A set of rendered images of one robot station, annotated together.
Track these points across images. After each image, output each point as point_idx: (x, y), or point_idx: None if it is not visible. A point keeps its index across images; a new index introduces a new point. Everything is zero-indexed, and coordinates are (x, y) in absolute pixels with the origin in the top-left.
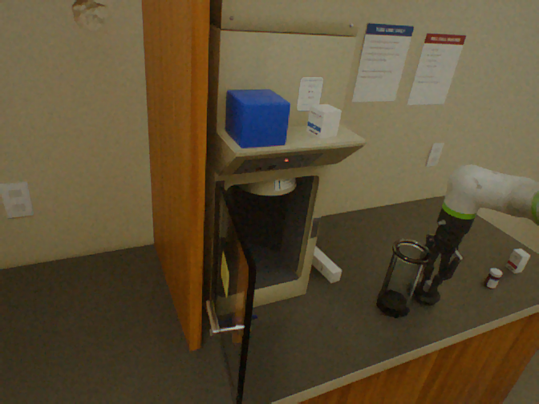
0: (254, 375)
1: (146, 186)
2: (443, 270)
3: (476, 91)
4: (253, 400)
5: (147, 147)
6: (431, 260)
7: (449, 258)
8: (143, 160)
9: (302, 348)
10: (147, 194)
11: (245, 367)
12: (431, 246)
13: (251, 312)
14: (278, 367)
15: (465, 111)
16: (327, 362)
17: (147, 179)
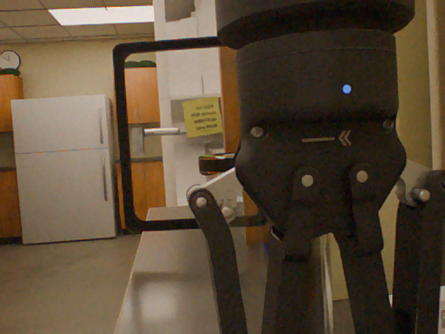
0: (176, 263)
1: (434, 134)
2: (265, 329)
3: None
4: (145, 261)
5: (434, 76)
6: (352, 305)
7: (280, 258)
8: (432, 96)
9: (197, 288)
10: (435, 146)
11: (122, 168)
12: (412, 249)
13: (116, 95)
14: (176, 273)
15: None
16: (156, 300)
17: (435, 123)
